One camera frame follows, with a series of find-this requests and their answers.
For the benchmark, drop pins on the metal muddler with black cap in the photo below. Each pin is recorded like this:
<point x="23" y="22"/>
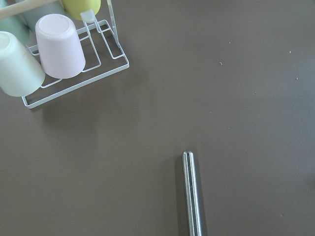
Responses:
<point x="194" y="205"/>

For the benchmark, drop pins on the pink cup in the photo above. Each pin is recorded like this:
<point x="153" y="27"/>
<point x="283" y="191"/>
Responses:
<point x="59" y="46"/>

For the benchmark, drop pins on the yellow cup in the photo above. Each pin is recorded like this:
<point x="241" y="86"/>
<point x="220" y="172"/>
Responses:
<point x="75" y="7"/>

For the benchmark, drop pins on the white cup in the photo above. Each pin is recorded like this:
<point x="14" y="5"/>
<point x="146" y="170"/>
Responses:
<point x="20" y="73"/>

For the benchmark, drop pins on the grey cup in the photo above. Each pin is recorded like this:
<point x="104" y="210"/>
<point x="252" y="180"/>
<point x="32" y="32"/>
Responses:
<point x="32" y="16"/>

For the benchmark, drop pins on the mint green cup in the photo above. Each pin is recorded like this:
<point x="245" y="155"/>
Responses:
<point x="17" y="27"/>

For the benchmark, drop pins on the white wire cup rack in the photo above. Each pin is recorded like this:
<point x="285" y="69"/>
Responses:
<point x="103" y="54"/>

